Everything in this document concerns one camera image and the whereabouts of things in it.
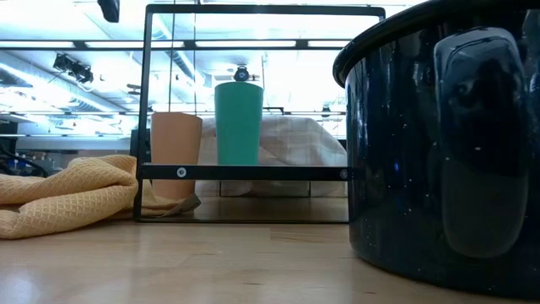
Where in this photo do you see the black aluminium rig frame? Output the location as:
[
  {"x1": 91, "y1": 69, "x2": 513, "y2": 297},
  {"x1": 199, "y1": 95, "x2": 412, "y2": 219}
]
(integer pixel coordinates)
[{"x1": 0, "y1": 38, "x2": 352, "y2": 50}]

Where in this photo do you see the yellow waffle cloth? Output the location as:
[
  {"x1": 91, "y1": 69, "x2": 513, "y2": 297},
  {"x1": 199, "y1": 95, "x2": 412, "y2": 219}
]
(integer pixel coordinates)
[{"x1": 0, "y1": 154, "x2": 202, "y2": 241}]

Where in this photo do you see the black ceiling fixture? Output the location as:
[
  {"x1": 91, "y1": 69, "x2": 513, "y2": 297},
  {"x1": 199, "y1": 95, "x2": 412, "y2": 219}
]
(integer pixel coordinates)
[{"x1": 52, "y1": 53, "x2": 95, "y2": 84}]

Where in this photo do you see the orange plastic cup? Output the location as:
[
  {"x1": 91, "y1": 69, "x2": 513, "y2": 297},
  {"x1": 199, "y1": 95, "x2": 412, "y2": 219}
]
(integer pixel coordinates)
[{"x1": 150, "y1": 111, "x2": 203, "y2": 200}]

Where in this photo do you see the black cable bundle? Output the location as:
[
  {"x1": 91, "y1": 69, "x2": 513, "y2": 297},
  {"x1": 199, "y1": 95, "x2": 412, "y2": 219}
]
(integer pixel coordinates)
[{"x1": 0, "y1": 144, "x2": 50, "y2": 178}]

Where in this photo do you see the black computer tower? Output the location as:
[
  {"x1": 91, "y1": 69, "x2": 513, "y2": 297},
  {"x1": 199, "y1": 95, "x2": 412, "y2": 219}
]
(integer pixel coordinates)
[{"x1": 128, "y1": 128, "x2": 152, "y2": 165}]

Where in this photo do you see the black metal wire rack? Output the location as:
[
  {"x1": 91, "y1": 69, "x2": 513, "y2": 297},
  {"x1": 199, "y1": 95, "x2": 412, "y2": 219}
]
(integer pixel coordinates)
[{"x1": 132, "y1": 3, "x2": 387, "y2": 224}]

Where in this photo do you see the dark blue enamel mug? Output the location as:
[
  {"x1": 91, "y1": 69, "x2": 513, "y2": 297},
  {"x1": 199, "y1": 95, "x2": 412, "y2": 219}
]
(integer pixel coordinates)
[{"x1": 332, "y1": 0, "x2": 540, "y2": 300}]

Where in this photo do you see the white cloth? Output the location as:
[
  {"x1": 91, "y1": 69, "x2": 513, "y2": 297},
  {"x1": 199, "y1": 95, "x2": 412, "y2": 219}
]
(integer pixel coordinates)
[{"x1": 196, "y1": 116, "x2": 348, "y2": 198}]

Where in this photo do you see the green plastic cup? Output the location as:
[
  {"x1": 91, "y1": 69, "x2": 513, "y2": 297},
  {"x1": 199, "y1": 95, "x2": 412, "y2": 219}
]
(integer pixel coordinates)
[{"x1": 213, "y1": 81, "x2": 264, "y2": 166}]

